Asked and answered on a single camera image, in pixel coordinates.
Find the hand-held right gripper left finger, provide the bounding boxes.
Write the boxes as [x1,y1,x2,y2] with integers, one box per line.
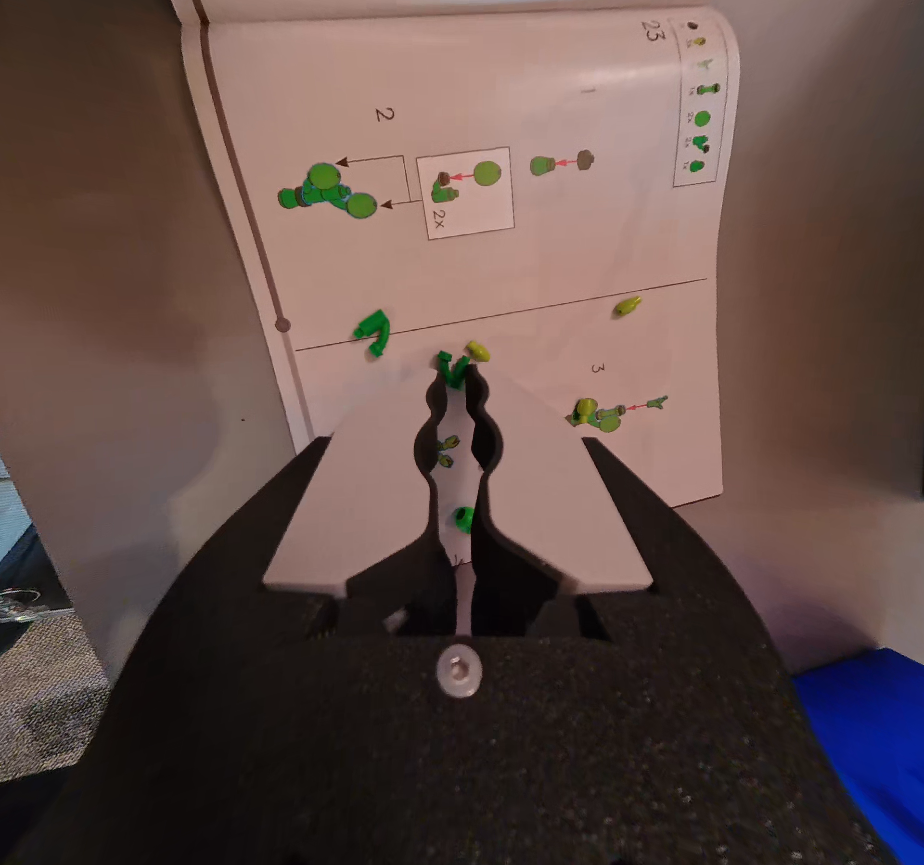
[263,367,464,638]

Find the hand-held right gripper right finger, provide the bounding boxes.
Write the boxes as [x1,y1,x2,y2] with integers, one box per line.
[466,365,655,638]

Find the blue plastic bin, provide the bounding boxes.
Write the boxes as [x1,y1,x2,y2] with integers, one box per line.
[790,647,924,865]

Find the instruction booklet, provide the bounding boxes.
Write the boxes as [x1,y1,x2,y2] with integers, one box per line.
[148,0,741,577]

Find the green curved toy piece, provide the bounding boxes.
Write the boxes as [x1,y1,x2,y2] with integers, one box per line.
[352,309,393,358]

